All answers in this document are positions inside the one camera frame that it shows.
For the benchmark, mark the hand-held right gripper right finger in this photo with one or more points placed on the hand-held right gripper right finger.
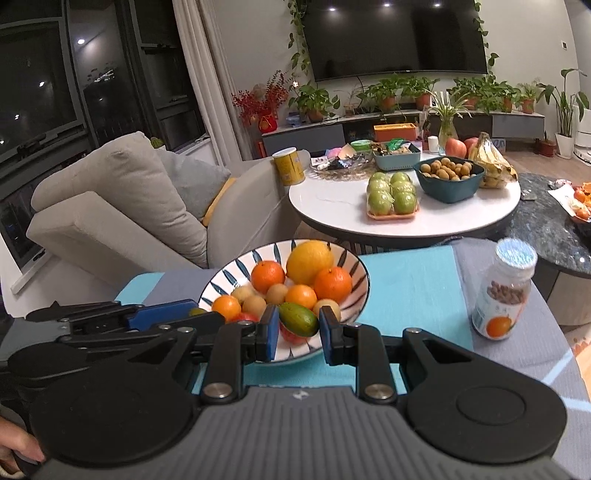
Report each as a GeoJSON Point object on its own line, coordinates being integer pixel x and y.
{"type": "Point", "coordinates": [327, 339]}

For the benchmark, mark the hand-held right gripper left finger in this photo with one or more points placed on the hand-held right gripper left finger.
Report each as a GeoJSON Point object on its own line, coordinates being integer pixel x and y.
{"type": "Point", "coordinates": [273, 339]}

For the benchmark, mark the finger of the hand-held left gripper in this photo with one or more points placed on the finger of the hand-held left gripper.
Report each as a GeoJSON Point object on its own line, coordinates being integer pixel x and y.
{"type": "Point", "coordinates": [166, 313]}
{"type": "Point", "coordinates": [207, 318]}

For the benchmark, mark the small green oval fruit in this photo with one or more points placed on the small green oval fruit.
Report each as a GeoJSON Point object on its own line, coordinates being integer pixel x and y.
{"type": "Point", "coordinates": [298, 318]}
{"type": "Point", "coordinates": [198, 312]}

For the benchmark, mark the orange mandarin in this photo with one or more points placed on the orange mandarin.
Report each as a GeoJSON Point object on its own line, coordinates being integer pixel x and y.
{"type": "Point", "coordinates": [301, 296]}
{"type": "Point", "coordinates": [268, 276]}
{"type": "Point", "coordinates": [226, 308]}
{"type": "Point", "coordinates": [333, 284]}

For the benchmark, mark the brown longan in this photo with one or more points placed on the brown longan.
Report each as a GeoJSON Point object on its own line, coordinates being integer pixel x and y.
{"type": "Point", "coordinates": [254, 306]}
{"type": "Point", "coordinates": [244, 293]}
{"type": "Point", "coordinates": [276, 294]}
{"type": "Point", "coordinates": [327, 308]}

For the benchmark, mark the striped ceramic bowl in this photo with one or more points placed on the striped ceramic bowl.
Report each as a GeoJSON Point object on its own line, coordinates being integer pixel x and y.
{"type": "Point", "coordinates": [217, 288]}

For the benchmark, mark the large yellow lemon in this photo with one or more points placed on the large yellow lemon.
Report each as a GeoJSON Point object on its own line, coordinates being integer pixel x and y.
{"type": "Point", "coordinates": [307, 261]}

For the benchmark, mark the person's left hand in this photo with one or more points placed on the person's left hand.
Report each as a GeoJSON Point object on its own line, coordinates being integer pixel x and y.
{"type": "Point", "coordinates": [21, 441]}

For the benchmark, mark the blue and grey printed blanket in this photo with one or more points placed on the blue and grey printed blanket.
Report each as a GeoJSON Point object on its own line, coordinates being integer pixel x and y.
{"type": "Point", "coordinates": [415, 286]}

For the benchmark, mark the beige sofa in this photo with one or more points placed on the beige sofa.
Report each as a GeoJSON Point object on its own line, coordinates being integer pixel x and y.
{"type": "Point", "coordinates": [249, 217]}

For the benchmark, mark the yellow cushion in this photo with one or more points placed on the yellow cushion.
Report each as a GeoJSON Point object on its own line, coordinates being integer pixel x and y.
{"type": "Point", "coordinates": [218, 198]}

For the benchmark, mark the grey cushion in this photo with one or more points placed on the grey cushion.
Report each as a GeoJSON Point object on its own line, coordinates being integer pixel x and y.
{"type": "Point", "coordinates": [198, 182]}

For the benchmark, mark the white round table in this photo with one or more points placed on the white round table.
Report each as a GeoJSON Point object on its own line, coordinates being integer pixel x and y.
{"type": "Point", "coordinates": [332, 203]}

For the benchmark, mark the beige sofa cushion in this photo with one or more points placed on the beige sofa cushion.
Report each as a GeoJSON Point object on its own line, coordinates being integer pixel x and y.
{"type": "Point", "coordinates": [115, 184]}

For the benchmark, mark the pack of green apples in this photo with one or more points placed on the pack of green apples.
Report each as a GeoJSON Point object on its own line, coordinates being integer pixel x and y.
{"type": "Point", "coordinates": [392, 196]}

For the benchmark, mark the yellow can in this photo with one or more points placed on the yellow can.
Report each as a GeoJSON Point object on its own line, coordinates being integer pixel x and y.
{"type": "Point", "coordinates": [290, 167]}

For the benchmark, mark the glass platter with small items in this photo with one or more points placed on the glass platter with small items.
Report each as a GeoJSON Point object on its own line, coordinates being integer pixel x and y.
{"type": "Point", "coordinates": [339, 162]}

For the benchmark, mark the glass jar with orange label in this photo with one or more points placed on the glass jar with orange label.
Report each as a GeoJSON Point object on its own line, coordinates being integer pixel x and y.
{"type": "Point", "coordinates": [505, 290]}

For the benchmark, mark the teal snack basket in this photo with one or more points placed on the teal snack basket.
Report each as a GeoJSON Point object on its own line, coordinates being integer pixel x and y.
{"type": "Point", "coordinates": [397, 161]}

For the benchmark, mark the teal fruit bowl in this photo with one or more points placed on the teal fruit bowl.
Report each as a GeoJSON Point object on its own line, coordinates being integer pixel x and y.
{"type": "Point", "coordinates": [450, 191]}

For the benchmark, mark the small green bowl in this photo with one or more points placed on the small green bowl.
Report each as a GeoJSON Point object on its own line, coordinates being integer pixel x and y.
{"type": "Point", "coordinates": [361, 146]}

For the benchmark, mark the pile of longans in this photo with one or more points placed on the pile of longans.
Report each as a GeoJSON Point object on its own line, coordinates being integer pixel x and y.
{"type": "Point", "coordinates": [448, 168]}

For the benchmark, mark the orange box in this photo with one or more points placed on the orange box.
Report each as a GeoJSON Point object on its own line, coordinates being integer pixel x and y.
{"type": "Point", "coordinates": [395, 133]}

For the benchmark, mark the red berry branches in vase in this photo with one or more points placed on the red berry branches in vase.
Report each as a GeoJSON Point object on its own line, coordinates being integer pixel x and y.
{"type": "Point", "coordinates": [263, 104]}

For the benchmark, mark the small white cup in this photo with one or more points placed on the small white cup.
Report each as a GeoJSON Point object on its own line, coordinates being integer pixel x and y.
{"type": "Point", "coordinates": [433, 144]}

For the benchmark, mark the red apple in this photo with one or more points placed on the red apple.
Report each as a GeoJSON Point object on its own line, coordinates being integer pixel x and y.
{"type": "Point", "coordinates": [471, 144]}
{"type": "Point", "coordinates": [455, 146]}

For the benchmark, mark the dark window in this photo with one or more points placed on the dark window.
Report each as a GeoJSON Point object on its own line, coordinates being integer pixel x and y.
{"type": "Point", "coordinates": [69, 92]}

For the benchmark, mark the glass vase with spider plant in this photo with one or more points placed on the glass vase with spider plant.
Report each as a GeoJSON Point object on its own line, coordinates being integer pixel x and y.
{"type": "Point", "coordinates": [447, 129]}

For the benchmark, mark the bunch of bananas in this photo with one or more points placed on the bunch of bananas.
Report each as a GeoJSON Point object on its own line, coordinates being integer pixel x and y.
{"type": "Point", "coordinates": [491, 161]}

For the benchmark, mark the dark marble round table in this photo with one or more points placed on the dark marble round table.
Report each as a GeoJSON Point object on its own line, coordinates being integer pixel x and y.
{"type": "Point", "coordinates": [545, 230]}

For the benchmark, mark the white curtain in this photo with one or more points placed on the white curtain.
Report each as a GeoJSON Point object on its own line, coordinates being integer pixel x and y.
{"type": "Point", "coordinates": [207, 69]}

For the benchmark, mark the row of potted plants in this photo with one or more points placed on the row of potted plants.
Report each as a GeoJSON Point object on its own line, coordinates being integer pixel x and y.
{"type": "Point", "coordinates": [388, 94]}

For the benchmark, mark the hanging vine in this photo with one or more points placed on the hanging vine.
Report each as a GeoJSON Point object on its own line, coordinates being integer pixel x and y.
{"type": "Point", "coordinates": [485, 37]}
{"type": "Point", "coordinates": [300, 41]}

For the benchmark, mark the small plant in brown pot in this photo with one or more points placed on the small plant in brown pot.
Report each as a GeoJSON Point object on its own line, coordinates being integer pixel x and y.
{"type": "Point", "coordinates": [547, 146]}

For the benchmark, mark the tall plant in white pot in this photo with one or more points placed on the tall plant in white pot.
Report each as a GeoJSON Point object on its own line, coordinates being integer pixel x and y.
{"type": "Point", "coordinates": [565, 138]}

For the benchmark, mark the white robot vacuum dock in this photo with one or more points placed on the white robot vacuum dock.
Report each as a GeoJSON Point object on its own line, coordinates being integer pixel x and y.
{"type": "Point", "coordinates": [582, 148]}

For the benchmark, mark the wall television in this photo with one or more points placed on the wall television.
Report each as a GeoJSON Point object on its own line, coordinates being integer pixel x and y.
{"type": "Point", "coordinates": [397, 37]}

